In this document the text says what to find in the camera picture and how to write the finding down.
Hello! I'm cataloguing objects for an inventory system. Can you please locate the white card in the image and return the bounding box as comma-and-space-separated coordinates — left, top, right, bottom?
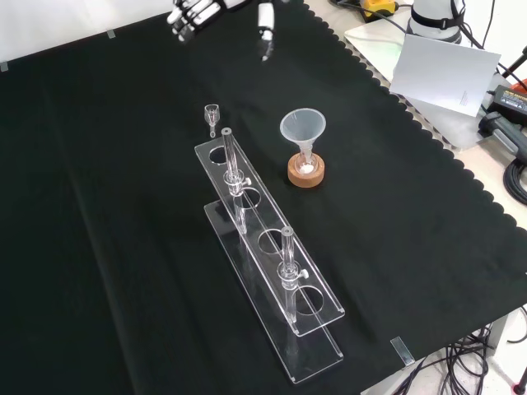
389, 33, 502, 119

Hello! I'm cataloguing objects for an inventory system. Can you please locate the yellow stop button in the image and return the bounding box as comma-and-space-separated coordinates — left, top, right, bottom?
360, 0, 399, 23

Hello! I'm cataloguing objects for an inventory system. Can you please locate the brown cork ring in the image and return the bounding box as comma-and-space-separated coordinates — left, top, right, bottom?
287, 151, 327, 188

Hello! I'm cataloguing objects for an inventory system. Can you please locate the black handle device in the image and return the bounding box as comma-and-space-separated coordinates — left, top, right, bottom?
479, 110, 527, 158

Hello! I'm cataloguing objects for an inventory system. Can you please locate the clear acrylic funnel stand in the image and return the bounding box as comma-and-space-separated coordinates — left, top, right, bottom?
193, 127, 346, 384

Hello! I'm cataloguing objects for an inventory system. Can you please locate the black tripod leg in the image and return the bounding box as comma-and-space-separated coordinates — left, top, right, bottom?
499, 44, 527, 80

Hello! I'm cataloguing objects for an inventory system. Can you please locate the pale base board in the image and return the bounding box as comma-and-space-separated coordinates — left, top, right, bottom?
343, 18, 492, 151

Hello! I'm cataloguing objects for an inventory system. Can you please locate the small glass weighing funnel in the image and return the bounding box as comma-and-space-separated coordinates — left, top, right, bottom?
203, 104, 221, 138

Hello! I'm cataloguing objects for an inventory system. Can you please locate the coiled black cable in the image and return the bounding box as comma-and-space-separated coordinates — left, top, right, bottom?
504, 158, 527, 207

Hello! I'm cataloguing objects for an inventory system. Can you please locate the black floor cable bundle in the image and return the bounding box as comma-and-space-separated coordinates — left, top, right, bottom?
405, 320, 527, 395

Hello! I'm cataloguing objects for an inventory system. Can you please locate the clear plastic funnel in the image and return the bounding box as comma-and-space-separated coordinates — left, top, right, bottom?
279, 108, 327, 156

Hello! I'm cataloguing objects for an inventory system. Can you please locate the black power adapter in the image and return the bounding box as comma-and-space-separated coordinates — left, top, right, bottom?
492, 84, 527, 121

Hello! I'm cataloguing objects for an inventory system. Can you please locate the small glass round-bottom flask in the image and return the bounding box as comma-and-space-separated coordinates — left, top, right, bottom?
296, 148, 319, 176

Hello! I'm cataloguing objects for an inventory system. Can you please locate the black bench cloth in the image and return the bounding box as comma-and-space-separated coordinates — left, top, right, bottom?
0, 0, 527, 395

